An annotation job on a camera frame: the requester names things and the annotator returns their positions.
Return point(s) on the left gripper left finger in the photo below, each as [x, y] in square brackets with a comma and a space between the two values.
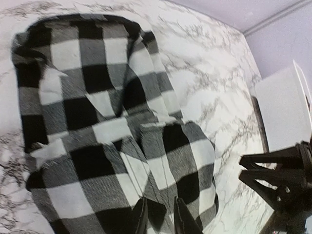
[139, 219]

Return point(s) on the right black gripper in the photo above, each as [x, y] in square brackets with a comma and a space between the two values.
[288, 189]

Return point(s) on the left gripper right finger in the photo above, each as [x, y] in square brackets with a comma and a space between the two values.
[183, 220]

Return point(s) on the black white plaid shirt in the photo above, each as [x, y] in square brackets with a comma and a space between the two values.
[102, 128]

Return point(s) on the white plastic bin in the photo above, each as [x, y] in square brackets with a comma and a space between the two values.
[285, 104]

